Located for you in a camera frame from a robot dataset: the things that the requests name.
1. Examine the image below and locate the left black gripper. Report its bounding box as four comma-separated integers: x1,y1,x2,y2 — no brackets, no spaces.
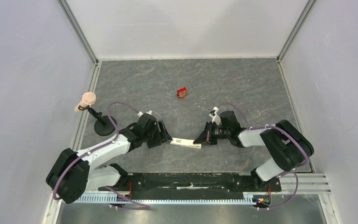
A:
143,120,172,149

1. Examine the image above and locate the white remote control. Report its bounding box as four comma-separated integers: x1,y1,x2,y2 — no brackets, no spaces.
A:
170,138,202,149

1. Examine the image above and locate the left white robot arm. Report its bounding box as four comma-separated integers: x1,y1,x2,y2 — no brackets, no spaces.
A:
46,113,172,203

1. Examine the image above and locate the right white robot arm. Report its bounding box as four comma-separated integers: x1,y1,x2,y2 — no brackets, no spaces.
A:
193,110,314,190

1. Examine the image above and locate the small red toy block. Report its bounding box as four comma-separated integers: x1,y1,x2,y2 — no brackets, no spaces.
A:
176,87,187,99

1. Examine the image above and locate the black stand base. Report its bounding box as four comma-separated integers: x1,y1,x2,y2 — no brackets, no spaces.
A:
87,107,116,136

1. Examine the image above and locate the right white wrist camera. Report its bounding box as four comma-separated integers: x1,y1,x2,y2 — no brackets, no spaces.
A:
209,106,221,126

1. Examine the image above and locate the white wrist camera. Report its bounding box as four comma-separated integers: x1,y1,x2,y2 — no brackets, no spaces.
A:
209,106,221,126
137,110,152,117

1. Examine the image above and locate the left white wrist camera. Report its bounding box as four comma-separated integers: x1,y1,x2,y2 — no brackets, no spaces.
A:
137,110,152,117

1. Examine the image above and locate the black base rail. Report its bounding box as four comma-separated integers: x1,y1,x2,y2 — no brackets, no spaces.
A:
113,173,282,200

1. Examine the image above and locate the pink handle knob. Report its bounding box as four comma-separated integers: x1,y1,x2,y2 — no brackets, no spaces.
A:
74,92,96,112

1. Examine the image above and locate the white slotted cable duct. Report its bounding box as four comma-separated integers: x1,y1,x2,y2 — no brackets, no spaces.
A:
74,192,256,205

